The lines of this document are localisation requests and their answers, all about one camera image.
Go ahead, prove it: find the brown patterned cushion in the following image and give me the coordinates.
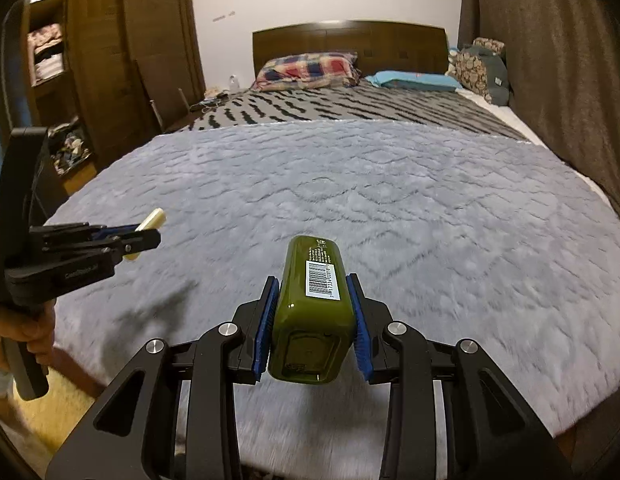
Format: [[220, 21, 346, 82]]
[[446, 36, 508, 107]]

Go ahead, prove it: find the folded clothes stack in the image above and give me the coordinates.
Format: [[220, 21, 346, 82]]
[[27, 22, 72, 87]]

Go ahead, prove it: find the wooden wardrobe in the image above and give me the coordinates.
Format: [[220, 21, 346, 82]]
[[0, 0, 207, 197]]

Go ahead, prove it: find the wooden headboard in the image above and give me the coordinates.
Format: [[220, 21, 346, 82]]
[[252, 20, 451, 88]]

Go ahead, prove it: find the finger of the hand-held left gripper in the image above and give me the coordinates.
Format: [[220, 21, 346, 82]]
[[29, 222, 141, 247], [42, 228, 161, 266]]

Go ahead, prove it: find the bedside clutter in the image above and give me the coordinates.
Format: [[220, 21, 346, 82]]
[[189, 86, 231, 112]]

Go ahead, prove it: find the person's left hand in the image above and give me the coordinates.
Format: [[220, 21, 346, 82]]
[[0, 304, 57, 377]]

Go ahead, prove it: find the grey fluffy blanket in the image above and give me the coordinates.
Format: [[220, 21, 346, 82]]
[[42, 119, 620, 480]]

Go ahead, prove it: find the yellow floor rug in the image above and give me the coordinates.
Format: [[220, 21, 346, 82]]
[[2, 372, 108, 466]]

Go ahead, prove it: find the cream tape roll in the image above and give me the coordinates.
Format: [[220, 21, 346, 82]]
[[122, 208, 168, 262]]

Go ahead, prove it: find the grey black patterned bedspread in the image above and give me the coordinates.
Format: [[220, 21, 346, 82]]
[[162, 77, 540, 143]]

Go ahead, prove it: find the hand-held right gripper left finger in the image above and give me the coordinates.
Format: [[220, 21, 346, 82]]
[[45, 276, 281, 480]]

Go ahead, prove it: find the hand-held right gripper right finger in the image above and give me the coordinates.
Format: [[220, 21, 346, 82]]
[[345, 273, 574, 480]]

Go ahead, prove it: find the plaid pillow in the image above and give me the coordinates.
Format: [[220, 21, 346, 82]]
[[255, 52, 362, 92]]

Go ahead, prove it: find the brown curtain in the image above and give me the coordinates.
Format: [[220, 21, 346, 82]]
[[457, 0, 620, 233]]

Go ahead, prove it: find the light blue pillow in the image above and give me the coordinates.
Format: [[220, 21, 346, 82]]
[[365, 70, 463, 94]]

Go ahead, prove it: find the grey plush cushion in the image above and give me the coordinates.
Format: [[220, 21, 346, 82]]
[[462, 45, 514, 107]]

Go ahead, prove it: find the large green bottle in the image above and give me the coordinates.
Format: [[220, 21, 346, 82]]
[[266, 235, 359, 385]]

